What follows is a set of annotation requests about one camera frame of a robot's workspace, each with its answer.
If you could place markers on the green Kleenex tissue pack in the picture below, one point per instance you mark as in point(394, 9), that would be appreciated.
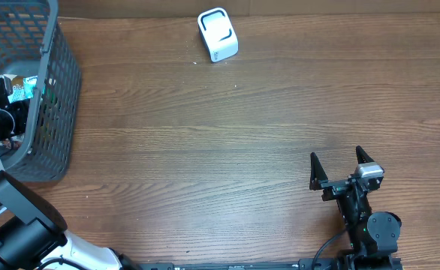
point(22, 87)

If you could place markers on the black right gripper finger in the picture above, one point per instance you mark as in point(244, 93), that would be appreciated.
point(362, 156)
point(318, 175)

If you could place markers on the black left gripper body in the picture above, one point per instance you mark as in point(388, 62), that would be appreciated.
point(13, 119)

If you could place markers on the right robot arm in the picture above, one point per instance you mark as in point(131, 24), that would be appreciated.
point(373, 235)

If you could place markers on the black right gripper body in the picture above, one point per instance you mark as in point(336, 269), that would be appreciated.
point(341, 186)

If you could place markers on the grey plastic mesh basket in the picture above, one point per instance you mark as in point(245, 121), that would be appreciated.
point(32, 44)

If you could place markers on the white barcode scanner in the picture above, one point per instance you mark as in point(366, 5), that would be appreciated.
point(218, 34)

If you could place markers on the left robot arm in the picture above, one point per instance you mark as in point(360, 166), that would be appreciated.
point(33, 235)

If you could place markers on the colourful snack packet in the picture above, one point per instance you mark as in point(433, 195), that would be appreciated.
point(11, 143)

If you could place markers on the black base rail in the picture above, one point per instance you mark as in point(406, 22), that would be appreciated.
point(302, 264)

